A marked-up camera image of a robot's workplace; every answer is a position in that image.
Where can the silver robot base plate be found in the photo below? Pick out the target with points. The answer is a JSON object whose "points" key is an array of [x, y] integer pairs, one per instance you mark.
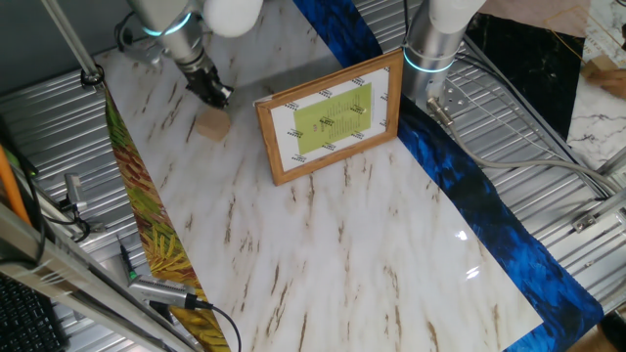
{"points": [[452, 95]]}

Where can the person's hand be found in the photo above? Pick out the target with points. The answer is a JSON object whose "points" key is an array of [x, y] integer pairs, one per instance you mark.
{"points": [[613, 80]]}

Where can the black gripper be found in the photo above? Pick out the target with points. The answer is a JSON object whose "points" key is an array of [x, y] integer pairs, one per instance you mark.
{"points": [[203, 84]]}

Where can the aluminium corner bracket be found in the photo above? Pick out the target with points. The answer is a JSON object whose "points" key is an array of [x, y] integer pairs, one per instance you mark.
{"points": [[594, 217]]}

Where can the long silver camera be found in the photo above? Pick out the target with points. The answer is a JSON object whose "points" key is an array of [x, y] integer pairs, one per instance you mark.
{"points": [[161, 291]]}

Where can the light wooden cube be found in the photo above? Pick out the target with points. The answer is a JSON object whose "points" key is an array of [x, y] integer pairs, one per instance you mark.
{"points": [[212, 124]]}

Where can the pink mat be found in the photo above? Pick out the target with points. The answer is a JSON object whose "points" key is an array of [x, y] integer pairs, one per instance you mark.
{"points": [[533, 14]]}

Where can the small wooden block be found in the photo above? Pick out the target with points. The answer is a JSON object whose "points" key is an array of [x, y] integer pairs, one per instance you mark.
{"points": [[595, 64]]}

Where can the wooden picture frame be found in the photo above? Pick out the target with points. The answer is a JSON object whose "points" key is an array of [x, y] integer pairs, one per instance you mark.
{"points": [[332, 117]]}

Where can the aluminium pole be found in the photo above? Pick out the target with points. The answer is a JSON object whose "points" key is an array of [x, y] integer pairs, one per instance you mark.
{"points": [[73, 41]]}

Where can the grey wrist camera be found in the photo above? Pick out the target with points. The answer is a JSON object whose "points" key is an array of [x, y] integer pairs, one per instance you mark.
{"points": [[144, 49]]}

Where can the black keyboard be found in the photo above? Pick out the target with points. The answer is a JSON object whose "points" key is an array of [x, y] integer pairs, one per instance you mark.
{"points": [[24, 318]]}

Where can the blue painted mat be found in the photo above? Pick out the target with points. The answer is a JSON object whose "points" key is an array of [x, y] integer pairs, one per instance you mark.
{"points": [[489, 220]]}

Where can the white brown marble mat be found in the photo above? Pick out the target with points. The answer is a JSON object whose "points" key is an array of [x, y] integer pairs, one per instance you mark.
{"points": [[342, 254]]}

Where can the aluminium frame beam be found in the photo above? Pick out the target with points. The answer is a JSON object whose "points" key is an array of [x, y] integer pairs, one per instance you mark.
{"points": [[73, 278]]}

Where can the white grey marble mat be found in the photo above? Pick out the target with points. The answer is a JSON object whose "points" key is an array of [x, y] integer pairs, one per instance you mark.
{"points": [[601, 127]]}

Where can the yellow green painted mat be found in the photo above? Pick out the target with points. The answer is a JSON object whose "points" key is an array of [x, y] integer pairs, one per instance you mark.
{"points": [[147, 205]]}

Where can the black marble mat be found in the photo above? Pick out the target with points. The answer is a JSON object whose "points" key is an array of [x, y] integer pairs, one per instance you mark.
{"points": [[528, 63]]}

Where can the orange tube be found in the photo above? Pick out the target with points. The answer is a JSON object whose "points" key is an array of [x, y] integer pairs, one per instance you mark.
{"points": [[12, 186]]}

